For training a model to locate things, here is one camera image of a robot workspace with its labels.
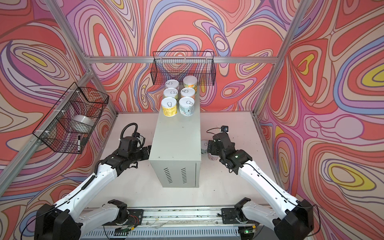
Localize black wire basket rear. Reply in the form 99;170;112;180
151;50;216;86

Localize black wire basket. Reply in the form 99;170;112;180
33;83;109;154
151;50;216;86

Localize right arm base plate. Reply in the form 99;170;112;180
218;208;249;224

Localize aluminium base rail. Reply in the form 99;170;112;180
59;205;304;229

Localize orange red labelled can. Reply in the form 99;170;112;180
181;88;196;99

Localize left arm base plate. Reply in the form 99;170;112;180
104;209;144;227

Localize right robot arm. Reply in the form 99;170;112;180
208;132;315;240

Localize green circuit board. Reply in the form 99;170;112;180
239;226;257;235
114;227;135;236

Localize yellow can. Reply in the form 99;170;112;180
161;97;178;117

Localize orange green lidded can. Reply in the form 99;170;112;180
183;75;198;91

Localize blue grey can right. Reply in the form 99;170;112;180
201;140;209;155

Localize green labelled can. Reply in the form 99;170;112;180
163;88;179;100

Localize white grey can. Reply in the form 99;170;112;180
208;154;219;161

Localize grey metal cabinet counter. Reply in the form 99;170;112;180
149;93;202;188

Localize black wire basket left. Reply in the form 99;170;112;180
33;83;109;154

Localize pink labelled can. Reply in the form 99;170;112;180
165;79;180;90

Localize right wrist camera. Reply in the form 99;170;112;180
221;126;229;133

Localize black marker pen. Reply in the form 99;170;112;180
77;135;82;153

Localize green circuit board right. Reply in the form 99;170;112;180
239;226;257;235

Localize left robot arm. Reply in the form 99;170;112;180
34;123;151;240

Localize green circuit board left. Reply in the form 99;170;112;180
114;227;135;236

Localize teal can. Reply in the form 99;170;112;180
179;97;195;117

